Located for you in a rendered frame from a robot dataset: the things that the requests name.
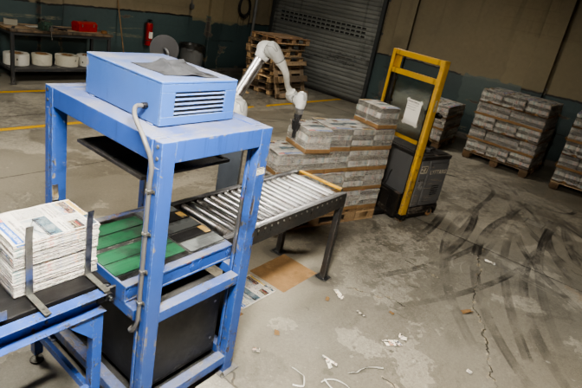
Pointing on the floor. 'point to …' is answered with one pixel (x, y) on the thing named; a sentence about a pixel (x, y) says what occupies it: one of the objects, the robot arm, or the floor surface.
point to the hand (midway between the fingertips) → (294, 133)
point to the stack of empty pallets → (263, 80)
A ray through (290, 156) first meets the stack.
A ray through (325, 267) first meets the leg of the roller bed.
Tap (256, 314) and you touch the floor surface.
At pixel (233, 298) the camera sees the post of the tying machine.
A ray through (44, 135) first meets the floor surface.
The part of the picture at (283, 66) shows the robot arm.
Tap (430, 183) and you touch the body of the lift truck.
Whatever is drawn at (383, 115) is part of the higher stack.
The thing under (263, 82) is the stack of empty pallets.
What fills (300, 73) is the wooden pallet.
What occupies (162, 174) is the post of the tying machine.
